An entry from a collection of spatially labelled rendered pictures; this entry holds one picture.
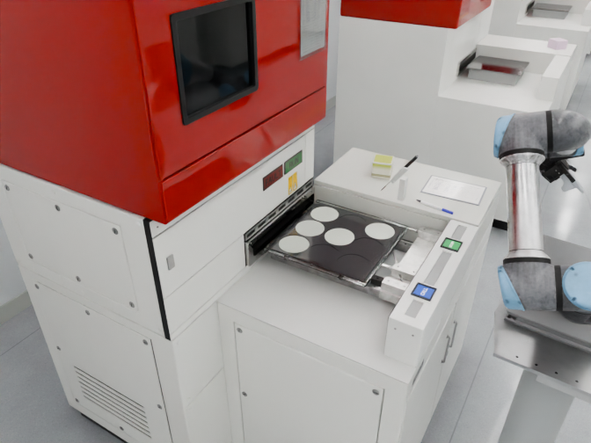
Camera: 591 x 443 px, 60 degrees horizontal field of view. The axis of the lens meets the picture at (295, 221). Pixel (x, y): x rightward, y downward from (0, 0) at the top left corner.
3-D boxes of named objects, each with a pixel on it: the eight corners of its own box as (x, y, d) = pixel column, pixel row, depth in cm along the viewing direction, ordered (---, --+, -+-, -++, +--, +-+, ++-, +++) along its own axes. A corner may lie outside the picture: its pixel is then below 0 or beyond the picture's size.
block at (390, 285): (380, 289, 155) (381, 281, 153) (384, 283, 157) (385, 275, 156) (405, 298, 151) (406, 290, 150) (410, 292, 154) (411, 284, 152)
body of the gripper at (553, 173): (549, 174, 197) (527, 155, 194) (569, 160, 192) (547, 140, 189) (551, 185, 191) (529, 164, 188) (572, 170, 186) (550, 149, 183)
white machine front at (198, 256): (164, 337, 146) (142, 219, 124) (307, 209, 205) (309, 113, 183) (173, 342, 145) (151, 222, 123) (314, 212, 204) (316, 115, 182)
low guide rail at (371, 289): (270, 257, 178) (270, 250, 176) (273, 255, 179) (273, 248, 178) (408, 308, 156) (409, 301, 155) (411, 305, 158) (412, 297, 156)
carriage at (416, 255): (378, 298, 156) (379, 291, 154) (419, 239, 182) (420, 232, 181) (404, 307, 152) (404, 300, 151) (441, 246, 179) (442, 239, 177)
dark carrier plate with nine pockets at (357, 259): (267, 248, 170) (267, 247, 170) (317, 202, 195) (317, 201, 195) (362, 282, 155) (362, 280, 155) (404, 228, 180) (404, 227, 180)
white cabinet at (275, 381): (232, 458, 204) (215, 302, 160) (341, 313, 273) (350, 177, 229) (383, 547, 176) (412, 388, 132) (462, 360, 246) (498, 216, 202)
